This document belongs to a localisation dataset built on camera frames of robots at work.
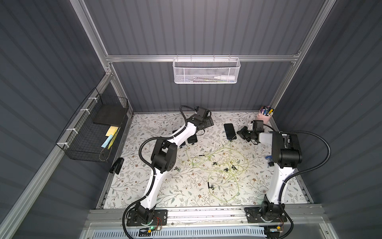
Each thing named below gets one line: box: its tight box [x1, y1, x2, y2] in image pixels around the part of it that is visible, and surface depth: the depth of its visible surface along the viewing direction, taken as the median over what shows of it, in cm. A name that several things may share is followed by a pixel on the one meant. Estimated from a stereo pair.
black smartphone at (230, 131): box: [223, 123, 237, 140], surface depth 111 cm
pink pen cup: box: [256, 105, 275, 124], surface depth 107 cm
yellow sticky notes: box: [105, 125, 119, 137], surface depth 77 cm
